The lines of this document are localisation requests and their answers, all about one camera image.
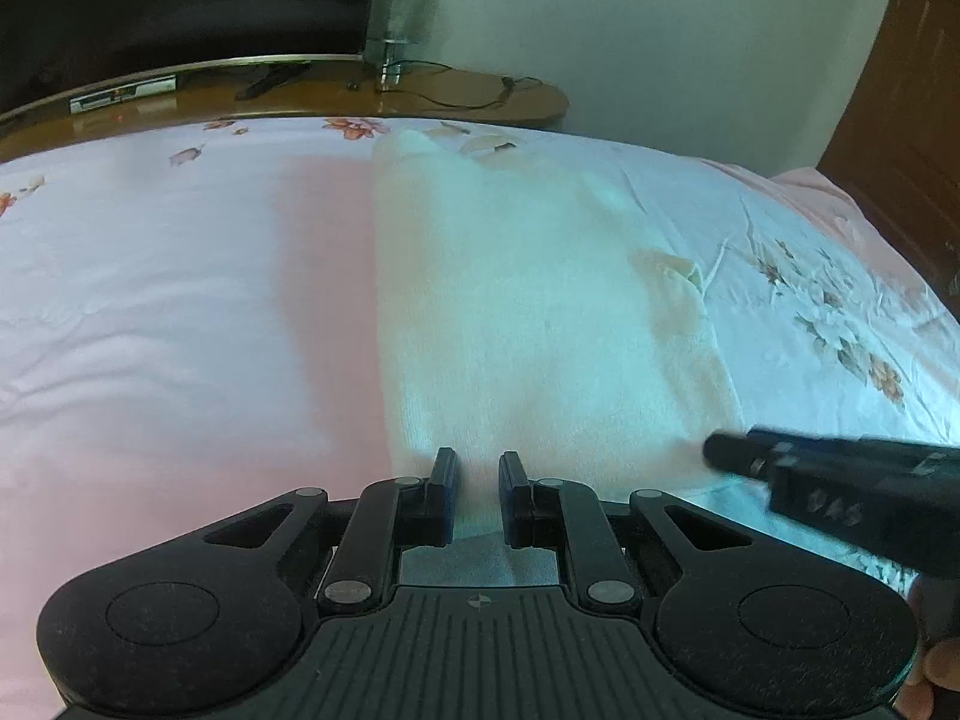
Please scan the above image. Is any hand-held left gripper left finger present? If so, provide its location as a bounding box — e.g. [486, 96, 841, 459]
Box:
[199, 447, 461, 617]

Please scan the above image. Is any person's right hand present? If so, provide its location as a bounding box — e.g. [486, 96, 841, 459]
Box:
[895, 636, 960, 720]

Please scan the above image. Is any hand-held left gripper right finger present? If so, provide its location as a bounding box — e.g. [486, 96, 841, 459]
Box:
[498, 450, 760, 610]

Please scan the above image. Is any black power cable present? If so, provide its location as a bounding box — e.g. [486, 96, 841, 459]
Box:
[345, 60, 543, 110]

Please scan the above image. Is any wooden television stand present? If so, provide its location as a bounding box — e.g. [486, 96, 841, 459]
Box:
[0, 55, 569, 164]

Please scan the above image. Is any pink blanket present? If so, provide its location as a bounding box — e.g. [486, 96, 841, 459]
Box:
[697, 157, 960, 316]

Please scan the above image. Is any brown wooden wardrobe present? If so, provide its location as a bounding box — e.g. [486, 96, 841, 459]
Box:
[815, 0, 960, 295]

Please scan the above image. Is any clear glass table lamp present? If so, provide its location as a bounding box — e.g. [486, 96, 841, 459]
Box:
[362, 0, 439, 92]

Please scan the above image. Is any floral bed sheet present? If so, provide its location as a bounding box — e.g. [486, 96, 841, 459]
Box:
[0, 114, 960, 720]

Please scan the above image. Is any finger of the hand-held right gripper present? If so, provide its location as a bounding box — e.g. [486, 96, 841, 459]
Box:
[703, 427, 779, 481]

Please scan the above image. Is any black flat television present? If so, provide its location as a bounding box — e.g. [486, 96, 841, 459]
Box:
[0, 0, 385, 118]

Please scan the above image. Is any silver set-top box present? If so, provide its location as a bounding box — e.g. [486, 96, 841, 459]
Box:
[69, 74, 178, 115]

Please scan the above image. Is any white towel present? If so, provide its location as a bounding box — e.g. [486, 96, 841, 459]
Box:
[370, 127, 748, 542]

